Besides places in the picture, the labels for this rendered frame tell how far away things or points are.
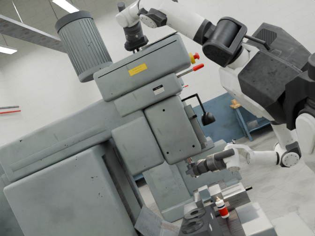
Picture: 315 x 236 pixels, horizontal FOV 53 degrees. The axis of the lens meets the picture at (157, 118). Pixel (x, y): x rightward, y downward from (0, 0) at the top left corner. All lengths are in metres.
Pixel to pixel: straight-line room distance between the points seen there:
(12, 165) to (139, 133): 0.69
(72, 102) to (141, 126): 7.20
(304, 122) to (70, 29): 1.16
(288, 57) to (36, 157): 1.27
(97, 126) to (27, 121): 7.69
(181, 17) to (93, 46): 0.61
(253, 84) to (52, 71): 8.00
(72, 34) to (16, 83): 7.74
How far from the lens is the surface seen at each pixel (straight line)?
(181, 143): 1.57
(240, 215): 1.88
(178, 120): 1.56
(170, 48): 1.54
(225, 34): 1.20
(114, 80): 1.57
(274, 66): 1.18
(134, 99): 1.56
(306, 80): 1.01
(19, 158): 1.81
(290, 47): 1.22
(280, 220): 1.96
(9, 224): 6.60
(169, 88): 1.54
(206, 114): 1.70
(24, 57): 9.29
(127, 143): 1.58
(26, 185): 1.68
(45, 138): 1.72
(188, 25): 1.20
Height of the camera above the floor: 1.61
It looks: 2 degrees down
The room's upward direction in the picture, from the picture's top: 24 degrees counter-clockwise
